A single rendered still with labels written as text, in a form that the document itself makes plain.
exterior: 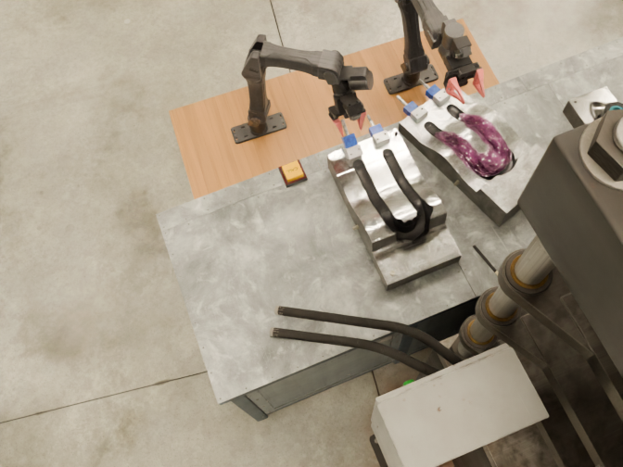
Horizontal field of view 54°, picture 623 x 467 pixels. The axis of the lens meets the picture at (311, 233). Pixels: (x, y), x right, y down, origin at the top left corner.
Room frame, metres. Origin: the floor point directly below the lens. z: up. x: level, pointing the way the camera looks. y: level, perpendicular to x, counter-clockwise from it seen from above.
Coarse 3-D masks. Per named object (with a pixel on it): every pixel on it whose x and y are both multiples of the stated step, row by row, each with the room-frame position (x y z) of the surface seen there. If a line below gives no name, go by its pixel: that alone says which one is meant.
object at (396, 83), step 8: (424, 72) 1.39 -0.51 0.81; (432, 72) 1.39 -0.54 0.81; (384, 80) 1.39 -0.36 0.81; (392, 80) 1.38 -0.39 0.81; (400, 80) 1.38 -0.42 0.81; (408, 80) 1.35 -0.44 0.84; (416, 80) 1.35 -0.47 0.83; (424, 80) 1.36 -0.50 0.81; (432, 80) 1.36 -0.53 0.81; (392, 88) 1.35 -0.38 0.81; (400, 88) 1.34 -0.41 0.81; (408, 88) 1.34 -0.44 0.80
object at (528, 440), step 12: (444, 360) 0.33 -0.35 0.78; (516, 432) 0.09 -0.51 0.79; (528, 432) 0.09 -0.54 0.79; (492, 444) 0.07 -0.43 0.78; (504, 444) 0.06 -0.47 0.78; (516, 444) 0.06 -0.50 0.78; (528, 444) 0.05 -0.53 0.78; (540, 444) 0.05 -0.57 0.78; (492, 456) 0.04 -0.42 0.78; (504, 456) 0.03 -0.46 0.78; (516, 456) 0.03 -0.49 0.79; (528, 456) 0.02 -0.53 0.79; (540, 456) 0.02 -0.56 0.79; (552, 456) 0.01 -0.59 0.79
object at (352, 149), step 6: (342, 120) 1.13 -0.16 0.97; (348, 132) 1.10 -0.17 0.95; (342, 138) 1.08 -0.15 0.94; (348, 138) 1.08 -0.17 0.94; (354, 138) 1.08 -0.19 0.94; (348, 144) 1.06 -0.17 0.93; (354, 144) 1.06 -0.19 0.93; (348, 150) 1.04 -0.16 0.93; (354, 150) 1.04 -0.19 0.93; (360, 150) 1.04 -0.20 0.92; (348, 156) 1.03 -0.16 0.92; (354, 156) 1.02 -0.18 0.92
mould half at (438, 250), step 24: (360, 144) 1.08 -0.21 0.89; (336, 168) 1.01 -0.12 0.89; (384, 168) 0.98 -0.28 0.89; (408, 168) 0.97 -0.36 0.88; (360, 192) 0.90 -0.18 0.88; (384, 192) 0.89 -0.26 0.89; (432, 192) 0.85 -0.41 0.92; (360, 216) 0.81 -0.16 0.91; (408, 216) 0.77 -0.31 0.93; (432, 216) 0.76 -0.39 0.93; (384, 240) 0.71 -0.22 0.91; (432, 240) 0.70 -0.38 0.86; (384, 264) 0.65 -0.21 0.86; (408, 264) 0.64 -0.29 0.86; (432, 264) 0.62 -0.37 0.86
